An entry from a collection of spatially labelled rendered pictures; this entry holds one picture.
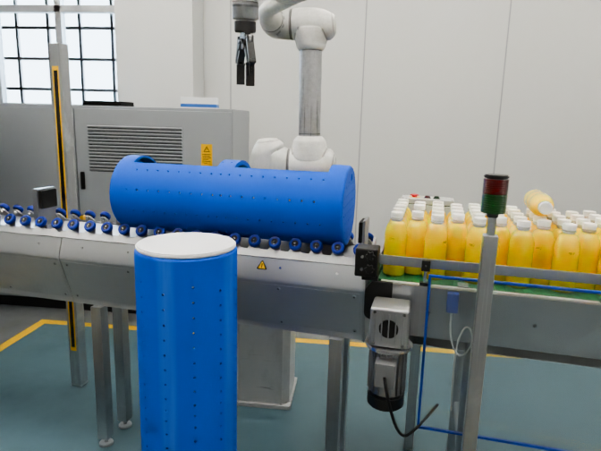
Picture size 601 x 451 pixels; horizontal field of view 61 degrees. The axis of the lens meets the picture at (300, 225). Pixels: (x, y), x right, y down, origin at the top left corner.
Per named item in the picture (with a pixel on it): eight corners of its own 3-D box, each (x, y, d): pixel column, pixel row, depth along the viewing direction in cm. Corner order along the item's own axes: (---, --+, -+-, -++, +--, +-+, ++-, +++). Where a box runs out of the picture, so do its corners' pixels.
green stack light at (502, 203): (478, 209, 139) (480, 191, 138) (503, 211, 137) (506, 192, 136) (480, 213, 133) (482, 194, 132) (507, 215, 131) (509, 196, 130)
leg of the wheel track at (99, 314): (105, 438, 224) (97, 302, 212) (116, 441, 223) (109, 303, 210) (96, 446, 219) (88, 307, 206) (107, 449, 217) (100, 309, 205)
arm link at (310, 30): (291, 179, 250) (336, 181, 247) (285, 183, 234) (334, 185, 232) (292, 11, 234) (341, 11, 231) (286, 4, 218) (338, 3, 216)
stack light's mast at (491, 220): (477, 231, 140) (482, 173, 137) (502, 233, 138) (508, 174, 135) (478, 236, 134) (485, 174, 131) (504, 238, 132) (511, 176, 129)
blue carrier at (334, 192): (151, 217, 220) (148, 151, 213) (354, 234, 198) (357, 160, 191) (111, 234, 193) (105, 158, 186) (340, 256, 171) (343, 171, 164)
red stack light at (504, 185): (480, 191, 138) (482, 176, 137) (506, 192, 136) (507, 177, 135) (482, 194, 132) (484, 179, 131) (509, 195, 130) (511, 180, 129)
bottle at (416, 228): (418, 276, 165) (422, 219, 162) (398, 271, 170) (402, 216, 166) (427, 271, 171) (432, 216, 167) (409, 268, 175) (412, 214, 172)
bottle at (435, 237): (417, 275, 166) (421, 218, 163) (432, 272, 170) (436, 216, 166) (434, 281, 161) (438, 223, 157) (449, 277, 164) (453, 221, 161)
